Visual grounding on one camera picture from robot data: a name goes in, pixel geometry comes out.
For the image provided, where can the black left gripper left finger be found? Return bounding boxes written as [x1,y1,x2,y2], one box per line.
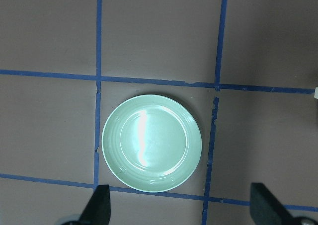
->
[79,185,110,225]

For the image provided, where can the green plate near left arm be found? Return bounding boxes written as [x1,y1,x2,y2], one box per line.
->
[101,94,202,193]

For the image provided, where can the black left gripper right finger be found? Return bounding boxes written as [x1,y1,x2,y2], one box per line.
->
[249,183,298,225]

